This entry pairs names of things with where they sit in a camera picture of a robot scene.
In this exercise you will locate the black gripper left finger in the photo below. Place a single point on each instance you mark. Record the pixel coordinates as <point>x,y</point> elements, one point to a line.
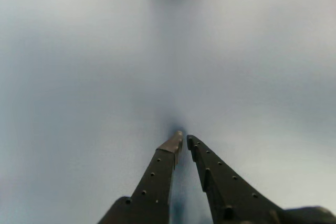
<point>155,182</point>

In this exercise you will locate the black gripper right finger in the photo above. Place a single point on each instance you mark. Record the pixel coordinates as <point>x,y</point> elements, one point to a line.
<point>225,190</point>

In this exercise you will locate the dark blue-grey mat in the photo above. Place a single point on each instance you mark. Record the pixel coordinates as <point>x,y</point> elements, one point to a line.
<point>78,51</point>

